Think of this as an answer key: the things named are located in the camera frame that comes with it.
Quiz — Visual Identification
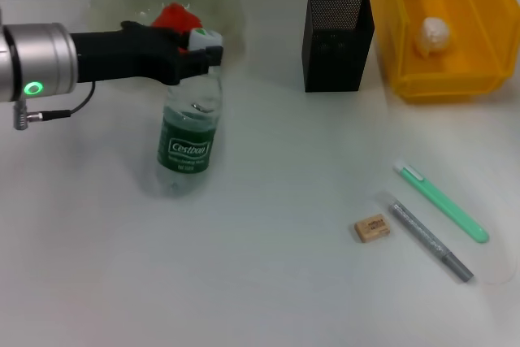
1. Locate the yellow plastic bin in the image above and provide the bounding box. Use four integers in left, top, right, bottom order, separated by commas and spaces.
371, 0, 517, 104

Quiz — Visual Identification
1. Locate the mint green pen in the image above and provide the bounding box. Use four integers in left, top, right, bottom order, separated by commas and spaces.
392, 161, 490, 245

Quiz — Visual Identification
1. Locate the white paper ball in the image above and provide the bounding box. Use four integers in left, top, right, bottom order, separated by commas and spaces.
413, 16, 453, 58

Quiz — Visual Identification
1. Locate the black mesh pen holder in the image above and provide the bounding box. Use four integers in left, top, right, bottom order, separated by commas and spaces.
302, 0, 375, 93

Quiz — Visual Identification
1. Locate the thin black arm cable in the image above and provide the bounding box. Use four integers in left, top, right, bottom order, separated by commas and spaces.
13, 80, 97, 132

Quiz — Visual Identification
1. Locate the clear green-label water bottle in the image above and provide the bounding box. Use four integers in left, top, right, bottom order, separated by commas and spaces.
156, 28, 225, 198

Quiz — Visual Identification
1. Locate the red-orange toy orange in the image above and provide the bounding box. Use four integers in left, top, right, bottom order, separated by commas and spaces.
149, 2, 204, 55

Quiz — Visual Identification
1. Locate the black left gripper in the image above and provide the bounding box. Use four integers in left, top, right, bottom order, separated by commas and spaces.
70, 20, 225, 86

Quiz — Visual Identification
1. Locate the grey marker pen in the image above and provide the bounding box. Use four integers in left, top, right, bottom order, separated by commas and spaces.
379, 191, 475, 283

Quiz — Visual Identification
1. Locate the tan rectangular eraser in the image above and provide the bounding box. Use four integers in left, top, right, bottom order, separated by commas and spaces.
352, 214, 393, 245

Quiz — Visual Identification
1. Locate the translucent green fruit bowl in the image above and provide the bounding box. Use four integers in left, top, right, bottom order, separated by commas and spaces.
89, 0, 248, 89

